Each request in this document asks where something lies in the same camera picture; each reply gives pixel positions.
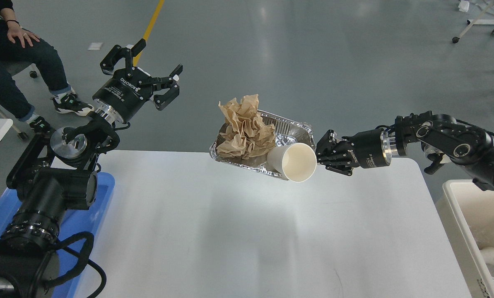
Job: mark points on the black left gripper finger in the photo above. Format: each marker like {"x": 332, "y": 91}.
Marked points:
{"x": 117, "y": 53}
{"x": 163, "y": 90}

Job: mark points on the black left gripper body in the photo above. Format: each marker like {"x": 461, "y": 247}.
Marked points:
{"x": 120, "y": 97}

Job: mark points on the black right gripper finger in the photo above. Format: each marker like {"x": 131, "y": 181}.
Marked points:
{"x": 341, "y": 167}
{"x": 333, "y": 150}

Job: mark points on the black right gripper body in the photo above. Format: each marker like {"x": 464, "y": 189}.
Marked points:
{"x": 371, "y": 148}

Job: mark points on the white paper cup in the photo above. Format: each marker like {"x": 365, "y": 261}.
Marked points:
{"x": 297, "y": 162}

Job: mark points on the aluminium foil tray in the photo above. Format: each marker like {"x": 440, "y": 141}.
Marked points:
{"x": 286, "y": 132}

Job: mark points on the brown paper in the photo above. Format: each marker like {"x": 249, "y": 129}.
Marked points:
{"x": 246, "y": 135}

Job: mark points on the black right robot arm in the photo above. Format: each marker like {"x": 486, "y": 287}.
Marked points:
{"x": 442, "y": 138}

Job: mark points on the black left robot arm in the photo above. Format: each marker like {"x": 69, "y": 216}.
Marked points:
{"x": 57, "y": 172}

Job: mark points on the white paper scrap on floor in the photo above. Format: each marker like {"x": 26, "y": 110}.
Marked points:
{"x": 94, "y": 46}

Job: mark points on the seated person in black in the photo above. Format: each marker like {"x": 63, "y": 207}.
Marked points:
{"x": 19, "y": 45}

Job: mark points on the beige plastic bin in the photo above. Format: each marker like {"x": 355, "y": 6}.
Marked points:
{"x": 467, "y": 215}

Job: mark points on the blue plastic tray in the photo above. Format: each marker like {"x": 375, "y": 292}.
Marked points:
{"x": 74, "y": 222}

